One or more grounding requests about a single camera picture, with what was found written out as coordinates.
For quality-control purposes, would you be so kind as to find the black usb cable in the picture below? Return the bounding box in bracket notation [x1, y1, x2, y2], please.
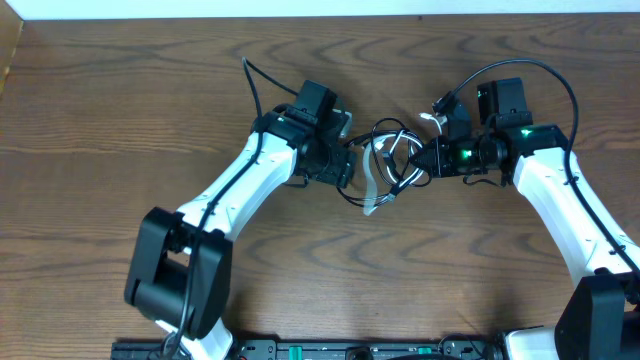
[335, 117, 434, 209]

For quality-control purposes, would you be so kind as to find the white usb cable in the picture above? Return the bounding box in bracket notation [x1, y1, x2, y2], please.
[361, 112, 446, 217]

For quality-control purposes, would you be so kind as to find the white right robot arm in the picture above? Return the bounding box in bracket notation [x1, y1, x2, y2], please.
[410, 78, 639, 359]

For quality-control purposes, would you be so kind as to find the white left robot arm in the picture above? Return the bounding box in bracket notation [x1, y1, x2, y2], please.
[124, 80, 356, 359]

